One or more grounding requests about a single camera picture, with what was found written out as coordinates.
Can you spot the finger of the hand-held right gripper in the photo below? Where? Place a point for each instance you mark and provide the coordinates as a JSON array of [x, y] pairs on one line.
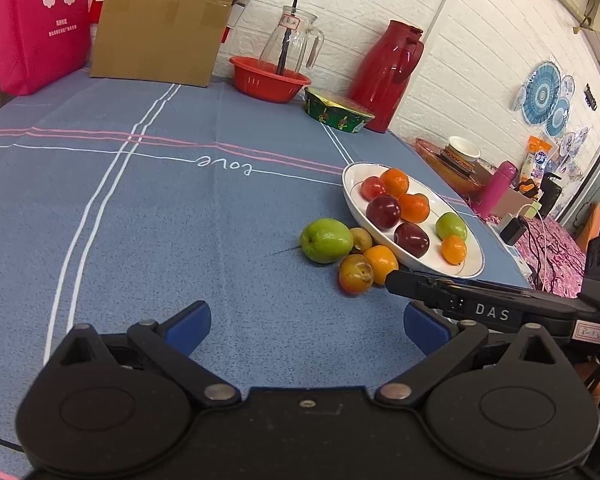
[[455, 297]]

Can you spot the patterned stacked bowl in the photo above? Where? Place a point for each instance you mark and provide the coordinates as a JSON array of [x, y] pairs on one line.
[[458, 165]]

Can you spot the white bowl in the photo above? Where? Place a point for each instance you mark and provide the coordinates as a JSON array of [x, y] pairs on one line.
[[464, 149]]

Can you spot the pink floral cloth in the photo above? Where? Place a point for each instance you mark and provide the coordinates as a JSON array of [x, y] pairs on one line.
[[555, 247]]

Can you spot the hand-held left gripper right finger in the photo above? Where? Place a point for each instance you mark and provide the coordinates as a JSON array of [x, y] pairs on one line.
[[422, 330]]

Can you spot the small orange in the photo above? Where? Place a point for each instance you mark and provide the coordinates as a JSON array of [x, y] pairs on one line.
[[453, 250]]

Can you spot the orange with stem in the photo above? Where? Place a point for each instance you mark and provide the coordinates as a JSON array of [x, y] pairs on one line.
[[414, 208]]

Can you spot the red plastic basin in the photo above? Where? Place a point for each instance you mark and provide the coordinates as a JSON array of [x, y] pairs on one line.
[[270, 82]]

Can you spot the medium blue paper fan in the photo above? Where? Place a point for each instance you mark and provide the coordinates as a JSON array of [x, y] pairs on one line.
[[560, 116]]

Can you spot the red thermos jug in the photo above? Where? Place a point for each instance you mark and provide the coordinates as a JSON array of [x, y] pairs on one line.
[[382, 75]]

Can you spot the red yellow plum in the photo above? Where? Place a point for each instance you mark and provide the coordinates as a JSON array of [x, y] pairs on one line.
[[356, 274]]

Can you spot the white power strip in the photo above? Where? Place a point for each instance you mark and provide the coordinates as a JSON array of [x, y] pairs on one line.
[[521, 262]]

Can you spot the black wall ornament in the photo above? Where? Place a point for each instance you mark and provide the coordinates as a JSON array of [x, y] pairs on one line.
[[591, 96]]

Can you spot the black charger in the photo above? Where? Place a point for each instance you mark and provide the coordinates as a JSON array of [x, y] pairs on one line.
[[512, 230]]

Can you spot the pink tote bag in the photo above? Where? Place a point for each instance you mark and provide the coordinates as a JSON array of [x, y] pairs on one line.
[[35, 35]]

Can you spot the orange plastic basket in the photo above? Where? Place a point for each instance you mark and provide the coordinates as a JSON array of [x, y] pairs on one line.
[[437, 162]]

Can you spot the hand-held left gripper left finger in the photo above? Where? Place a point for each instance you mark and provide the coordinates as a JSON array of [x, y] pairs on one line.
[[190, 322]]

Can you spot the dark stirring stick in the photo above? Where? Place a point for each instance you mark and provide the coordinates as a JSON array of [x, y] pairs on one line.
[[285, 42]]

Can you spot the green printed bowl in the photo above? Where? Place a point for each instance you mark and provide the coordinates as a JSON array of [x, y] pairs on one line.
[[337, 114]]

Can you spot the brown kiwi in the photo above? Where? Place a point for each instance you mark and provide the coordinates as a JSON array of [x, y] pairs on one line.
[[361, 239]]

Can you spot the small blue paper fan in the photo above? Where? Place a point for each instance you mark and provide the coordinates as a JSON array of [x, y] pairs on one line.
[[519, 97], [567, 87]]

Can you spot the large orange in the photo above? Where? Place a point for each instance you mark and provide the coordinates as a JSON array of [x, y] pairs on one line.
[[396, 182]]

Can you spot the orange snack packet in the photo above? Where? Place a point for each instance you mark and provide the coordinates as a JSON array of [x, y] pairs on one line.
[[537, 160]]

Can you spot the blue decorative wall plates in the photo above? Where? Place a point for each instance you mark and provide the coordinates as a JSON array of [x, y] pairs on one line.
[[542, 92]]

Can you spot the pink thermos bottle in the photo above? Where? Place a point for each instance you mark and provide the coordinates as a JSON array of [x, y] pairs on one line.
[[497, 187]]

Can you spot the green apple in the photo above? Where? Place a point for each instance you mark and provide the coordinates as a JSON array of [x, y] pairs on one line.
[[326, 240], [450, 226]]

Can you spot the white plate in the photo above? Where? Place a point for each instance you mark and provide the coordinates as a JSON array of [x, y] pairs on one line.
[[355, 195]]

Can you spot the blue striped tablecloth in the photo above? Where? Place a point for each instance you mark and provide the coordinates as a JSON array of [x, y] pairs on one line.
[[180, 235]]

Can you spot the glass pitcher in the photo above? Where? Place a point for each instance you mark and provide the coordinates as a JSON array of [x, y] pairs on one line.
[[292, 42]]

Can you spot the black pump bottle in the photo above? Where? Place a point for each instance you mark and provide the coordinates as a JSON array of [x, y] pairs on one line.
[[550, 195]]

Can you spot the small red apple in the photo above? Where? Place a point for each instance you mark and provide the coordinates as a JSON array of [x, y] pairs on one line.
[[373, 187]]

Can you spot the cardboard box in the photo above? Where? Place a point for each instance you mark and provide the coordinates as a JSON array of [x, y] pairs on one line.
[[160, 20]]

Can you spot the dark red apple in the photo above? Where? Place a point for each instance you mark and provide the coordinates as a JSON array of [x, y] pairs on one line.
[[411, 239], [383, 211]]

